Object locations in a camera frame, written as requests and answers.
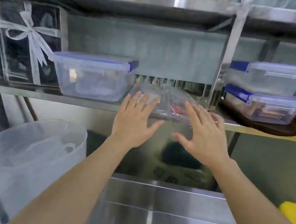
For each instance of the person's left forearm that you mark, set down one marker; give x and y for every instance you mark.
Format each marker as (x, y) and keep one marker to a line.
(67, 195)

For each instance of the large clear lidded container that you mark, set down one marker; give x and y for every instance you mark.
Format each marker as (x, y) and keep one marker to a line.
(91, 79)

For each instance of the red sauce packets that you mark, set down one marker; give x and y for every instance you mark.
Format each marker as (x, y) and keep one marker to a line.
(177, 110)

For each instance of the translucent open plastic pitcher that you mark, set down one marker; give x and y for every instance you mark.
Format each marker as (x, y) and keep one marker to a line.
(31, 159)

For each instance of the small clear lidded container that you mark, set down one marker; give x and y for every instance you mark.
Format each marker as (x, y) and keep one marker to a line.
(268, 77)

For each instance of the person's right forearm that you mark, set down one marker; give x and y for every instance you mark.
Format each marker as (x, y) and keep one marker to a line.
(260, 217)

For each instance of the clear plastic bag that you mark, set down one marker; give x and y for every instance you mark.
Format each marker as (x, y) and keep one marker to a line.
(164, 96)

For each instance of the person's right hand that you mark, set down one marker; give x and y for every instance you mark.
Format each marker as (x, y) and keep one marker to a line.
(205, 139)

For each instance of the clear container with brown packets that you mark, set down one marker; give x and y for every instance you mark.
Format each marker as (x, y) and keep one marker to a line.
(266, 107)

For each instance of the person's left hand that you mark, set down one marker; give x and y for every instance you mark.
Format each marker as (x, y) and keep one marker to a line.
(132, 124)

